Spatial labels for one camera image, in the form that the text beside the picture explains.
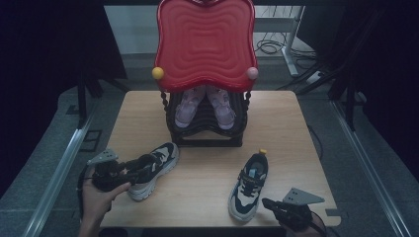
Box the aluminium floor rail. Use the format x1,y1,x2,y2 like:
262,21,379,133
20,98,97,237
330,99,413,237

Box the navy white sneaker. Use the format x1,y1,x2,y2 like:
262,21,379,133
126,141,181,202
227,148,270,223

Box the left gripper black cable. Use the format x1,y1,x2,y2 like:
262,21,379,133
75,163,97,222

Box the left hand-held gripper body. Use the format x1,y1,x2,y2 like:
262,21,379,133
86,148,139,194

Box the purple sneaker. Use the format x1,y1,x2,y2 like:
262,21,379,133
206,85,237,130
174,85,208,129

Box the person's right hand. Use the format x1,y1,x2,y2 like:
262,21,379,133
280,215,326,237

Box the white desk frame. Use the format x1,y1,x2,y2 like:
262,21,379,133
255,5,306,79

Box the person's left hand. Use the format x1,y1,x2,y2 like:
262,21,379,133
81,177,131,225

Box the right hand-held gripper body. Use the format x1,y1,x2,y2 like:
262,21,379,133
273,187,326,232

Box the dark curtain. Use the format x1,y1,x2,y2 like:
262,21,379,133
0,0,128,198
295,0,419,184

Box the red and black shoe rack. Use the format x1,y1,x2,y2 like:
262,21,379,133
151,0,260,148

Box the white power strip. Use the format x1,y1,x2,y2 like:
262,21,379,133
305,70,323,85

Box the black floor cables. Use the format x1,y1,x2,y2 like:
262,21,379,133
255,39,318,61

